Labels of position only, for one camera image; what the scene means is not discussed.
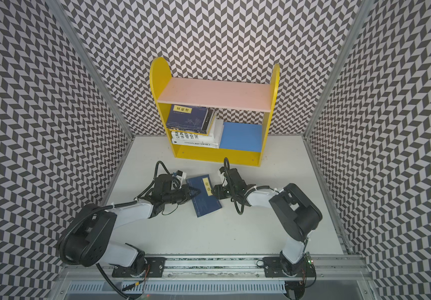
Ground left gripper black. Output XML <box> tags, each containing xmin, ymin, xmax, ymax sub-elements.
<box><xmin>163</xmin><ymin>184</ymin><xmax>202</xmax><ymax>205</ymax></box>

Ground navy book yellow label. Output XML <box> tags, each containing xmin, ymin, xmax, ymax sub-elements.
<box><xmin>166</xmin><ymin>104</ymin><xmax>216</xmax><ymax>135</ymax></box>
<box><xmin>186</xmin><ymin>175</ymin><xmax>222</xmax><ymax>218</ymax></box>

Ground white thin book small text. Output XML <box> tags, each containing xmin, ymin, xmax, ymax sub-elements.
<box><xmin>172</xmin><ymin>139</ymin><xmax>219</xmax><ymax>149</ymax></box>

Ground white book black bold text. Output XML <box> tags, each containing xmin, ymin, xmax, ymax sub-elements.
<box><xmin>171</xmin><ymin>119</ymin><xmax>224</xmax><ymax>145</ymax></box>

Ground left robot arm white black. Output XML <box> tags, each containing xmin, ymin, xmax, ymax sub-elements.
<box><xmin>57</xmin><ymin>174</ymin><xmax>201</xmax><ymax>268</ymax></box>

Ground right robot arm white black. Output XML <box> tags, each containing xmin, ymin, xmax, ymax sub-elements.
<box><xmin>212</xmin><ymin>167</ymin><xmax>323</xmax><ymax>277</ymax></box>

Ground yellow pink blue bookshelf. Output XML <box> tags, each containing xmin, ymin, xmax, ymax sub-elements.
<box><xmin>149</xmin><ymin>57</ymin><xmax>280</xmax><ymax>167</ymax></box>

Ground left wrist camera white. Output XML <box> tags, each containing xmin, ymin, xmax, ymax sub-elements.
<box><xmin>172</xmin><ymin>170</ymin><xmax>187</xmax><ymax>182</ymax></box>

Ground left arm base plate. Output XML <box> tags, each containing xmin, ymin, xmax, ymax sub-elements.
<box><xmin>112</xmin><ymin>256</ymin><xmax>167</xmax><ymax>279</ymax></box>

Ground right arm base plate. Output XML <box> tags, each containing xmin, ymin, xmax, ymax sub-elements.
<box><xmin>262</xmin><ymin>256</ymin><xmax>316</xmax><ymax>278</ymax></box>

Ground aluminium front rail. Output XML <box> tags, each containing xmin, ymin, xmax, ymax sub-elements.
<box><xmin>55</xmin><ymin>254</ymin><xmax>372</xmax><ymax>282</ymax></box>

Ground aluminium corner post left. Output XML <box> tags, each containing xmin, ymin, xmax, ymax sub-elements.
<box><xmin>45</xmin><ymin>0</ymin><xmax>134</xmax><ymax>139</ymax></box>

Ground aluminium corner post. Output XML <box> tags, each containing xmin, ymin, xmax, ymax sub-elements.
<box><xmin>45</xmin><ymin>0</ymin><xmax>134</xmax><ymax>139</ymax></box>
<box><xmin>303</xmin><ymin>0</ymin><xmax>375</xmax><ymax>140</ymax></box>

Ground aluminium corner post right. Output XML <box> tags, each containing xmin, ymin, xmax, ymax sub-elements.
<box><xmin>303</xmin><ymin>0</ymin><xmax>375</xmax><ymax>140</ymax></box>

